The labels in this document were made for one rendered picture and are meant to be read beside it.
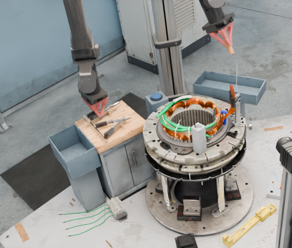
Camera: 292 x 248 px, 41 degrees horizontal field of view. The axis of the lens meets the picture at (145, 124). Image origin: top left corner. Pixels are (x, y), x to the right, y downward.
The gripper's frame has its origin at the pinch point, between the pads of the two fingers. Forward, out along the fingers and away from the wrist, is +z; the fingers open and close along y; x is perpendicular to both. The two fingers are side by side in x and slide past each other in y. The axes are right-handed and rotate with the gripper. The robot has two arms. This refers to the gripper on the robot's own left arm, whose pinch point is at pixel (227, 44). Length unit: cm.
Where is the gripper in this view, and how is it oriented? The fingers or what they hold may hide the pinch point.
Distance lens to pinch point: 140.0
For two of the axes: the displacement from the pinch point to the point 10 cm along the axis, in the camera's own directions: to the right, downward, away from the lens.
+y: 6.3, -0.3, -7.8
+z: 4.7, 8.1, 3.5
